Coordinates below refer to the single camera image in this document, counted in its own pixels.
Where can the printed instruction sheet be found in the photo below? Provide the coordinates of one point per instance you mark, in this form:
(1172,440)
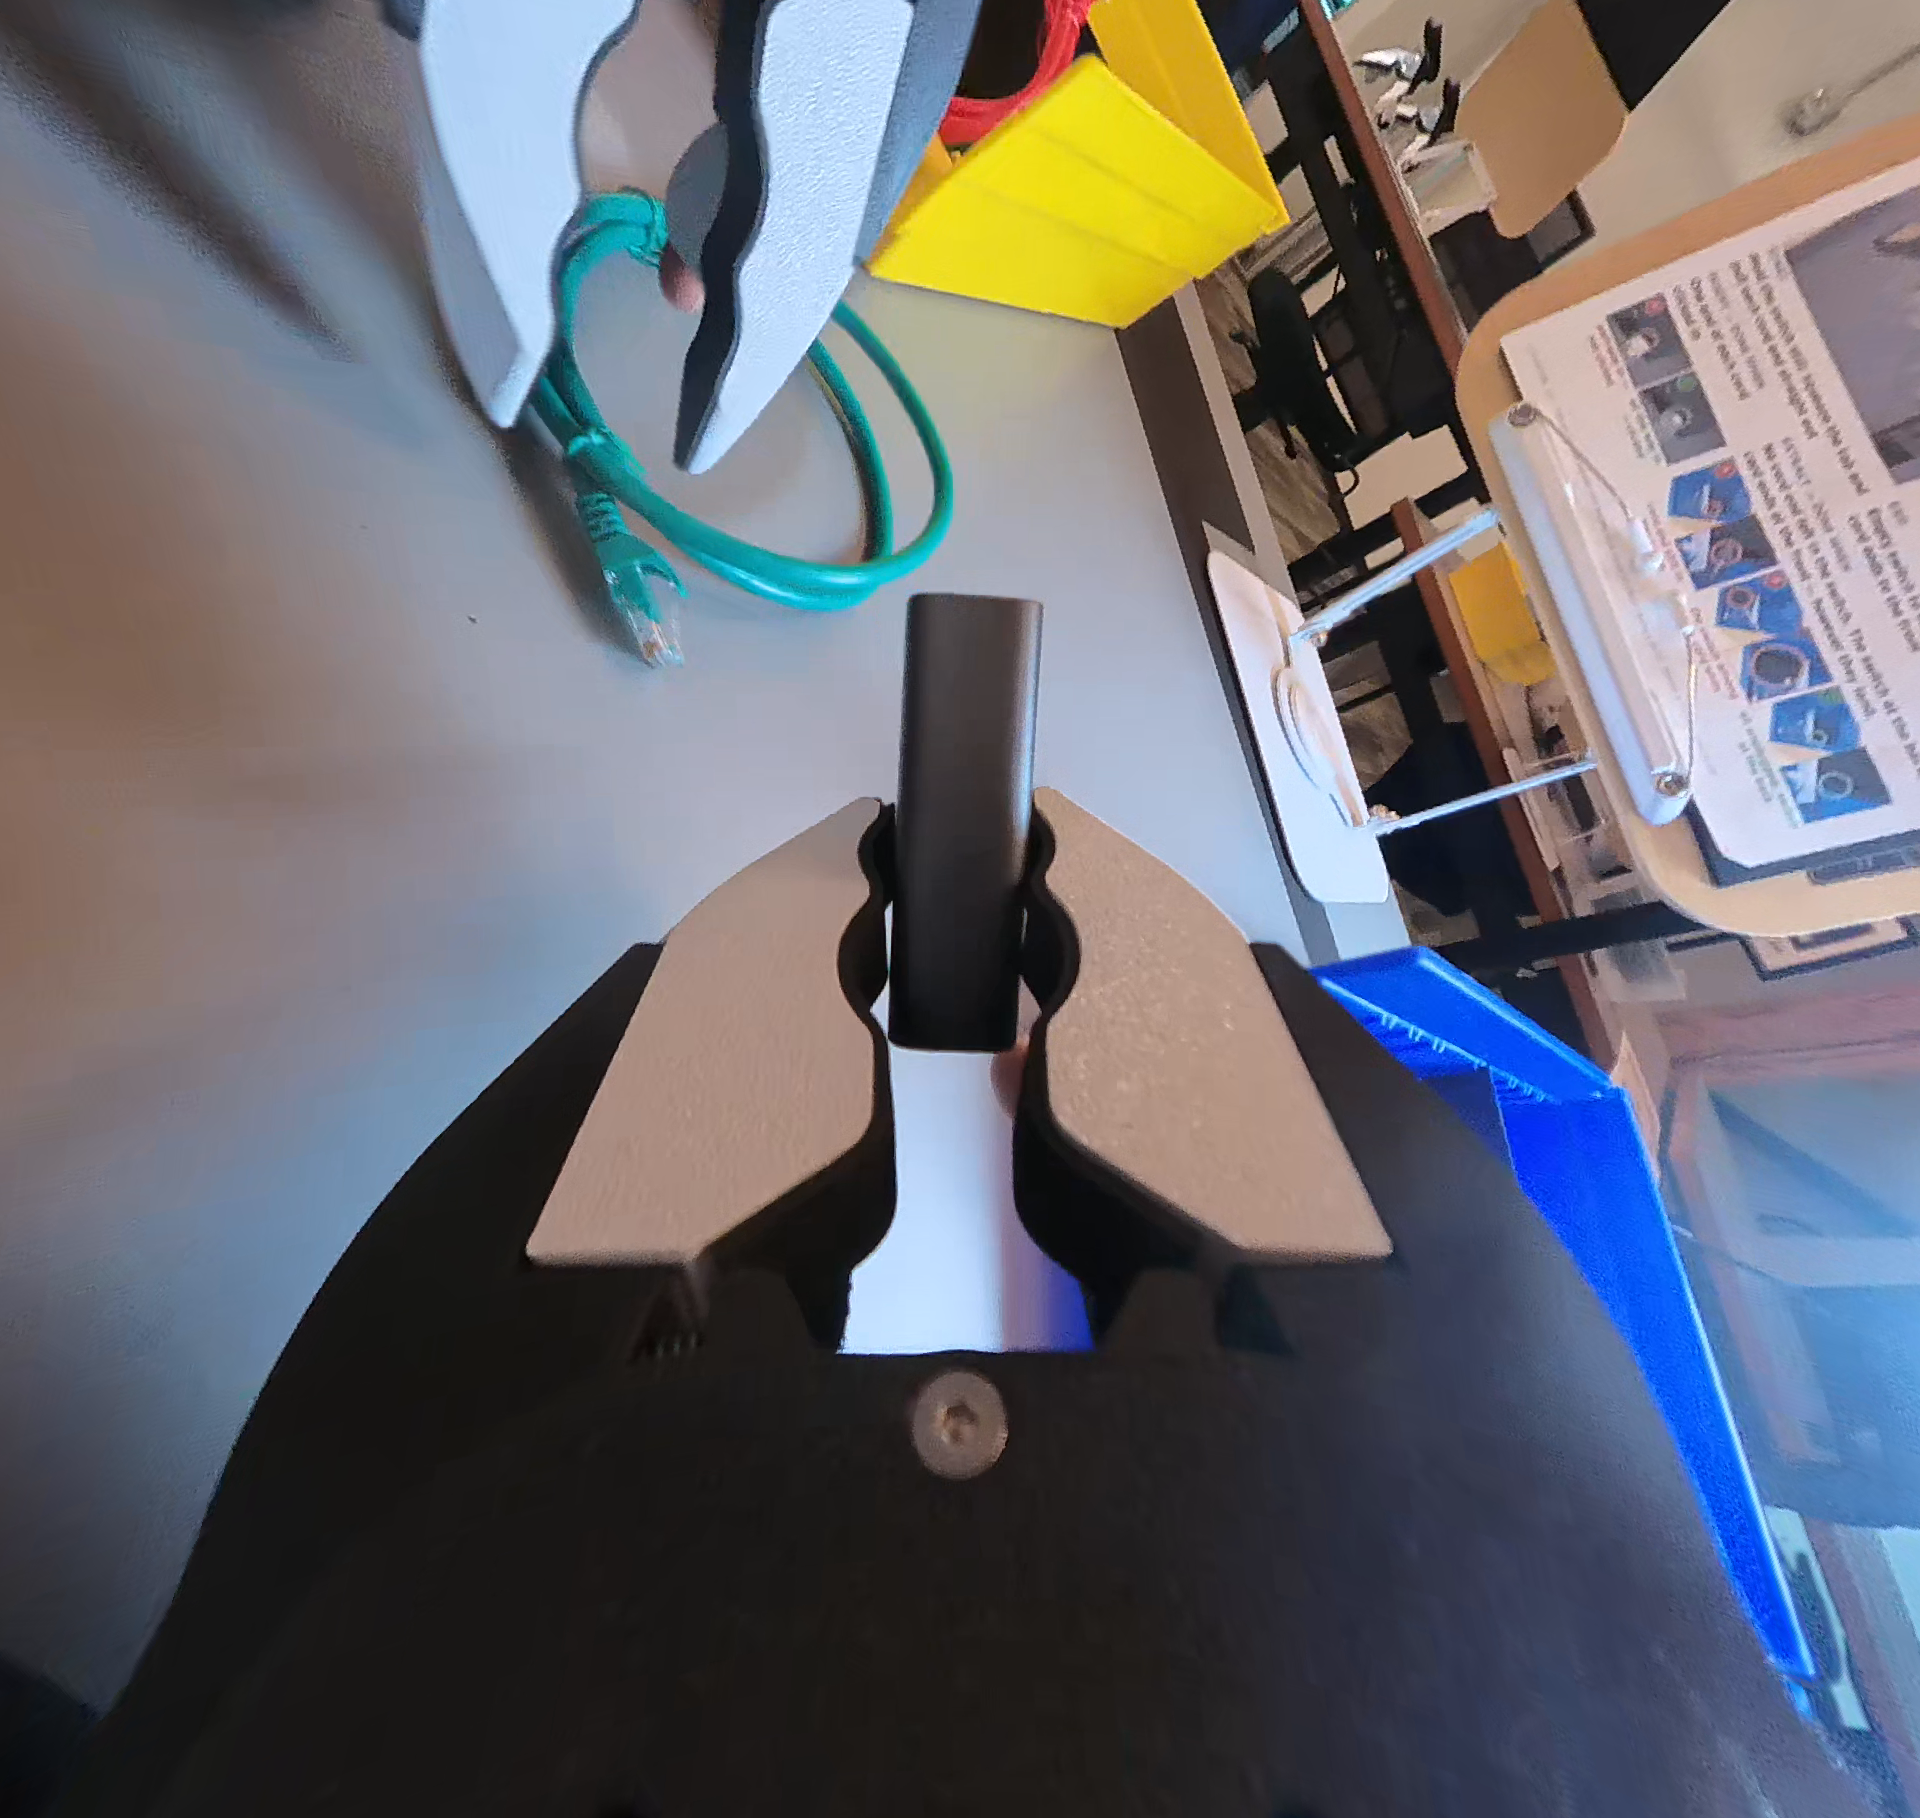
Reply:
(1772,349)

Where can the tan wooden chair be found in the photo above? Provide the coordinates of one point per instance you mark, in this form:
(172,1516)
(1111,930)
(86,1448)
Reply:
(1552,124)

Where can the tan wooden board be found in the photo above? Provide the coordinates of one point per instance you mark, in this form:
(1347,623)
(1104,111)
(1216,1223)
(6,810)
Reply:
(1664,872)

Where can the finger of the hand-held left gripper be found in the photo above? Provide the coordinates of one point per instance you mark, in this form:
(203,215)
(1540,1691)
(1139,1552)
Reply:
(824,136)
(503,124)

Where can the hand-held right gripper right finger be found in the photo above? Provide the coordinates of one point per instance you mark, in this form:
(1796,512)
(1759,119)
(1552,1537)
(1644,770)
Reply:
(1187,1068)

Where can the white document stand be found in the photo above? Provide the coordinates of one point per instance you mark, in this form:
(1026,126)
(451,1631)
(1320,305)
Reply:
(1307,739)

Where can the black ethernet port adapter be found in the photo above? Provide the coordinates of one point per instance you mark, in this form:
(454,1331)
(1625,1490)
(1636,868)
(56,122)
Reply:
(970,798)

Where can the person's left hand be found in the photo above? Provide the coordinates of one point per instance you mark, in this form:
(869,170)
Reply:
(684,283)

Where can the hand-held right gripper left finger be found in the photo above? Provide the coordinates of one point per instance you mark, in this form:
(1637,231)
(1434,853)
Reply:
(720,1068)

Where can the blue plastic bin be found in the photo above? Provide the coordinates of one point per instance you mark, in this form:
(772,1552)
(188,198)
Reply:
(1623,1216)

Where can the small yellow plastic bin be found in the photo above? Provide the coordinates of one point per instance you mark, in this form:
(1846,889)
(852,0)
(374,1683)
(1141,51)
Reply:
(1501,618)

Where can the large yellow plastic bin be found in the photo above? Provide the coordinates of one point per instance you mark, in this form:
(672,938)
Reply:
(1081,183)

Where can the brown wooden desk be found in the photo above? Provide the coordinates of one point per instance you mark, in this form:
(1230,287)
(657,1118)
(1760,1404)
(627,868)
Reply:
(1374,124)
(1485,739)

